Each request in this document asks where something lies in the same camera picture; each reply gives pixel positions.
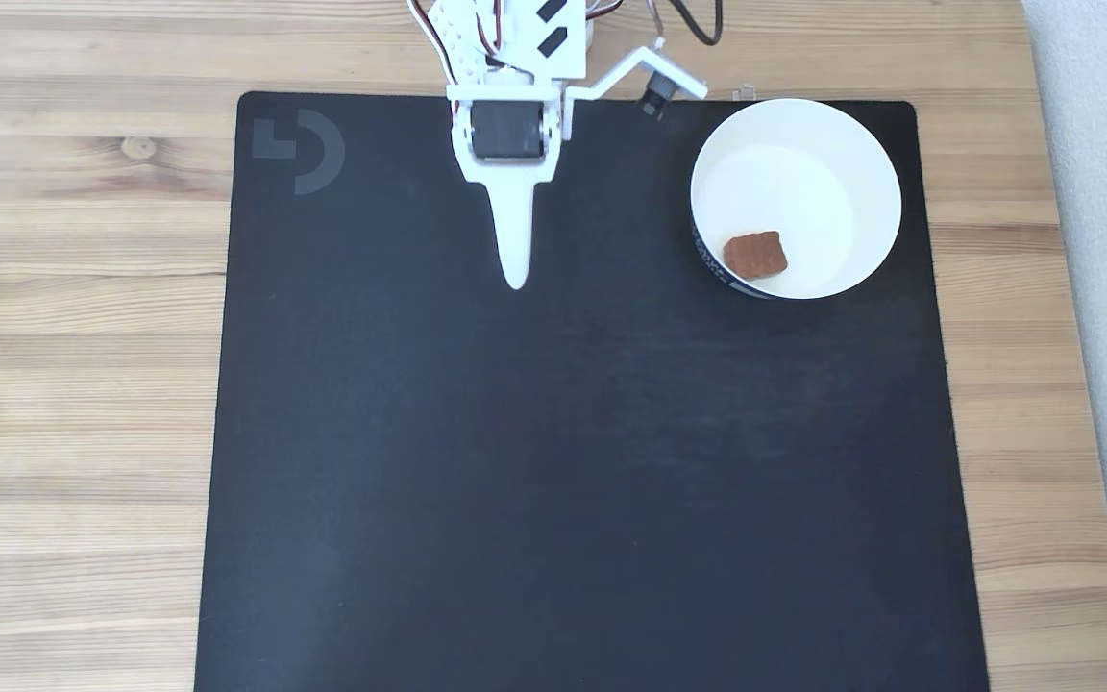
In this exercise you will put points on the red-brown square toy block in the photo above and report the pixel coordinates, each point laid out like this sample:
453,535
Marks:
756,255

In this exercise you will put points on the white bowl plate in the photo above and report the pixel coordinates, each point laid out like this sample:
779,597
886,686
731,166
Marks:
803,183

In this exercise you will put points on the small clear plastic clip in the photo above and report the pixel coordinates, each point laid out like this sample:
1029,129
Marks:
744,93

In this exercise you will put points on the black desk mat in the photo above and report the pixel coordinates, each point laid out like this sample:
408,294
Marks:
563,481

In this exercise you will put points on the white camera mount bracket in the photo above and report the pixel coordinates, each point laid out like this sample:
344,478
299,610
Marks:
640,67

